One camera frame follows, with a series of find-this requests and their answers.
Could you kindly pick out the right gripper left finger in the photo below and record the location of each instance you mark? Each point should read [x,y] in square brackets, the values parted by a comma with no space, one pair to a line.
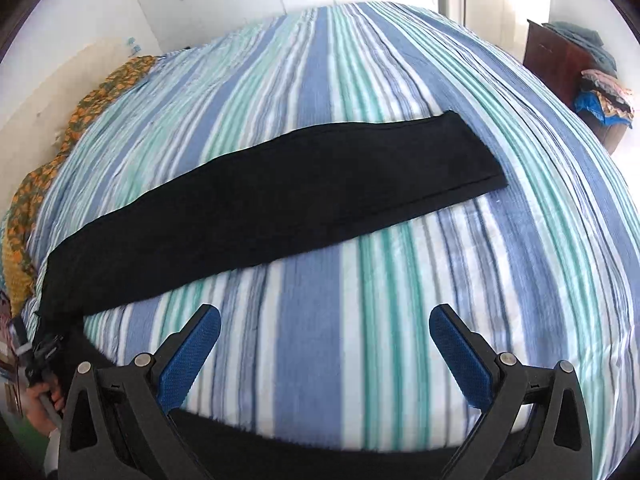
[116,424]

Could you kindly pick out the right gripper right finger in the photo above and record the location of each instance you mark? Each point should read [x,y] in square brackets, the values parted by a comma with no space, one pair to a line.
[533,422]

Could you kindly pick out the black pants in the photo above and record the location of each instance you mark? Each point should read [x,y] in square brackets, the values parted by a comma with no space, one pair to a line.
[308,189]

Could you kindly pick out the person's left hand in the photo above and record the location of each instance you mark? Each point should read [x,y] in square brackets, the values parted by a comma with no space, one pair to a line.
[36,413]

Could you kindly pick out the orange floral blanket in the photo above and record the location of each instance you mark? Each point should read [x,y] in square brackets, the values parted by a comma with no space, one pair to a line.
[17,270]

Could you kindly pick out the beige headboard cushion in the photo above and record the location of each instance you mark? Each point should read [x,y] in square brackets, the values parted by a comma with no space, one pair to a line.
[33,134]

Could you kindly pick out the striped blue green bedsheet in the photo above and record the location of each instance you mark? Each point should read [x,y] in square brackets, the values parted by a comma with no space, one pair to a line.
[331,349]

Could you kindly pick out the pile of clothes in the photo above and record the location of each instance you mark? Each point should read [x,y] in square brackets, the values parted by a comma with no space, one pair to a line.
[599,91]

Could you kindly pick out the dark wooden cabinet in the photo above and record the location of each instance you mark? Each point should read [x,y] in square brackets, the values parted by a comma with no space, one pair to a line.
[559,63]

